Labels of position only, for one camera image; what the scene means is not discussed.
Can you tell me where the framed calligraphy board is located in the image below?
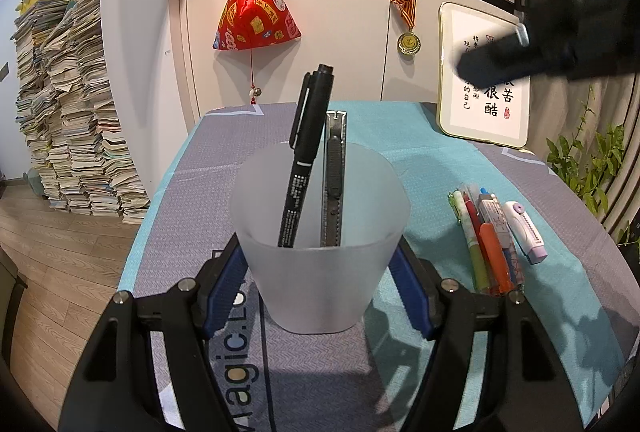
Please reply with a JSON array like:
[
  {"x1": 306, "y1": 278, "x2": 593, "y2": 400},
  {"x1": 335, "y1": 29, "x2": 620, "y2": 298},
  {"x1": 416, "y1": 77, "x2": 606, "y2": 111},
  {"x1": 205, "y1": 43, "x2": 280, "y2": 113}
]
[{"x1": 436, "y1": 2, "x2": 529, "y2": 148}]

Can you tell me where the grey utility knife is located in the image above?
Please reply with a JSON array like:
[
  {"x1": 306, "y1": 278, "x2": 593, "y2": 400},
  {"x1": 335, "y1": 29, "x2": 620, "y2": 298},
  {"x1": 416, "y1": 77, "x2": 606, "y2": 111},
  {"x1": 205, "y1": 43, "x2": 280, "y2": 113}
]
[{"x1": 321, "y1": 110, "x2": 347, "y2": 247}]

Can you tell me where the green patterned pen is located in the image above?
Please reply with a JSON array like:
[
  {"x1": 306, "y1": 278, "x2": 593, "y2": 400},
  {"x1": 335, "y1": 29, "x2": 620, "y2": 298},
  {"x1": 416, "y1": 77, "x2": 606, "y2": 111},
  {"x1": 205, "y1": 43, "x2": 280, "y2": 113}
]
[{"x1": 448, "y1": 190, "x2": 490, "y2": 294}]

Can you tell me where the teal and grey table mat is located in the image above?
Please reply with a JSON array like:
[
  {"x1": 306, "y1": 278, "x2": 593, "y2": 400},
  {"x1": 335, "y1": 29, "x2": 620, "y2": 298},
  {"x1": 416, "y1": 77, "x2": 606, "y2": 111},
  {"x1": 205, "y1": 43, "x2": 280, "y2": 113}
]
[{"x1": 120, "y1": 102, "x2": 639, "y2": 431}]

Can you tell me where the white purple correction tape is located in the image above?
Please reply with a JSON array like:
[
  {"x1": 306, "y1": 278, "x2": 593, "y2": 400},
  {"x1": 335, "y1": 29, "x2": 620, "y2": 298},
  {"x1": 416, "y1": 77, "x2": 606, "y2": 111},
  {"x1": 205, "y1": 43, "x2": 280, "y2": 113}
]
[{"x1": 502, "y1": 201, "x2": 548, "y2": 265}]

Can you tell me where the green potted plant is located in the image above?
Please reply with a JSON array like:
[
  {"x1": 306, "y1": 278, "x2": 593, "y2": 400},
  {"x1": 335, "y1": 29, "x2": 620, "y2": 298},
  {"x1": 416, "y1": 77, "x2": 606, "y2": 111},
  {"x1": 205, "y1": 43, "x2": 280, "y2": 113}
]
[{"x1": 547, "y1": 84, "x2": 639, "y2": 250}]

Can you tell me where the frosted translucent pen cup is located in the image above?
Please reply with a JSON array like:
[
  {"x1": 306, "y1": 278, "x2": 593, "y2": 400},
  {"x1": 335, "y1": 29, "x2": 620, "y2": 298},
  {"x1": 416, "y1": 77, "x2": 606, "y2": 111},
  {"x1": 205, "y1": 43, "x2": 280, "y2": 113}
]
[{"x1": 230, "y1": 144, "x2": 410, "y2": 334}]

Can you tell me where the red pyramid hanging ornament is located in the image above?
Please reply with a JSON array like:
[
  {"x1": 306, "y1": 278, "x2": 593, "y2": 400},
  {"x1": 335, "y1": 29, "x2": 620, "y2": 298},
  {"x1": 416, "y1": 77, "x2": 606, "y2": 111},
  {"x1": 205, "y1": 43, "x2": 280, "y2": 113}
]
[{"x1": 213, "y1": 0, "x2": 302, "y2": 51}]

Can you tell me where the orange red pen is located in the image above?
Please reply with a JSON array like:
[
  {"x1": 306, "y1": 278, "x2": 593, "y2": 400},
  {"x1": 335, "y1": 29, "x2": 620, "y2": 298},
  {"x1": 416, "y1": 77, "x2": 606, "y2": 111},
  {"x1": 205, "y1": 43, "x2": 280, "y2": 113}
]
[{"x1": 462, "y1": 184, "x2": 514, "y2": 294}]

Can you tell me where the gold medal with striped ribbon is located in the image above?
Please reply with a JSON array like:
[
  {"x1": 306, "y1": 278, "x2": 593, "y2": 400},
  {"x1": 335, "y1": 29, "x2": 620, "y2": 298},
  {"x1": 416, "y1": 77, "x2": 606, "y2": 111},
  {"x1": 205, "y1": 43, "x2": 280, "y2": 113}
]
[{"x1": 390, "y1": 0, "x2": 421, "y2": 57}]

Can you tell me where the blue capped pen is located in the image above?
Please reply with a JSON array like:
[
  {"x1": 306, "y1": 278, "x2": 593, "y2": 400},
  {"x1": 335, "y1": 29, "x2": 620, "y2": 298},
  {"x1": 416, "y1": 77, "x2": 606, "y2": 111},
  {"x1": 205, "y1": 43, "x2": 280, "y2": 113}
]
[{"x1": 477, "y1": 188, "x2": 524, "y2": 290}]

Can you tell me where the black marker pen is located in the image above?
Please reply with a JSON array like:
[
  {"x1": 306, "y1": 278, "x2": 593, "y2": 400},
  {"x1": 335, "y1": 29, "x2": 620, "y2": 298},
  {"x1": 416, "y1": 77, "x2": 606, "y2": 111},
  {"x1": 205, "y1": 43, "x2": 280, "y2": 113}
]
[{"x1": 278, "y1": 64, "x2": 334, "y2": 248}]

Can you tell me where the tall stack of books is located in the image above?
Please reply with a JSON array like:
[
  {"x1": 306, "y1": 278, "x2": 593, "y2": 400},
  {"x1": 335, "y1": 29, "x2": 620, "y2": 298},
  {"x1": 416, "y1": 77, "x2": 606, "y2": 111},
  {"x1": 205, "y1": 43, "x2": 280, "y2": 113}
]
[{"x1": 12, "y1": 0, "x2": 150, "y2": 225}]

